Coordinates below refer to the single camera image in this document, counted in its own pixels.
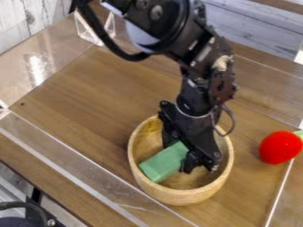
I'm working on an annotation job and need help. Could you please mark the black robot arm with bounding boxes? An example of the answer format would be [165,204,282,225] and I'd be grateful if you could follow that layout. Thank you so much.
[75,0,238,173]

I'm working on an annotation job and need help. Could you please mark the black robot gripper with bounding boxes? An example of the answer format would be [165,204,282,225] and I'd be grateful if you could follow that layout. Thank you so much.
[159,100,223,174]

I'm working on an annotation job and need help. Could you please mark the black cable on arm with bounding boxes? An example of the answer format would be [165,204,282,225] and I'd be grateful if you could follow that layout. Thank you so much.
[211,103,236,137]

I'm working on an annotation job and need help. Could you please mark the red strawberry toy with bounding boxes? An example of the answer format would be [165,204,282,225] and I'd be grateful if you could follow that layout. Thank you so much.
[259,130,303,165]

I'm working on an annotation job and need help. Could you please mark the brown wooden bowl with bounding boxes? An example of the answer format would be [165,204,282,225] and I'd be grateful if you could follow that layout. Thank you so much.
[128,115,235,206]

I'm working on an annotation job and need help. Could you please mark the clear acrylic corner bracket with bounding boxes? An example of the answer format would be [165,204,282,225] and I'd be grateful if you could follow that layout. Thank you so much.
[73,12,116,46]

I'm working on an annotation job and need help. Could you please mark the black cable lower left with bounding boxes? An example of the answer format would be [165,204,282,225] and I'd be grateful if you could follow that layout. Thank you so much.
[0,201,51,227]

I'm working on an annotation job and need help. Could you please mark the green rectangular block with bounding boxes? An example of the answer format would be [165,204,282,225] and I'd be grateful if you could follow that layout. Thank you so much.
[139,141,189,184]

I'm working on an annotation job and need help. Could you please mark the black metal table leg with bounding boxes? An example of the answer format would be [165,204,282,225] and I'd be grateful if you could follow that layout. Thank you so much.
[31,188,43,203]

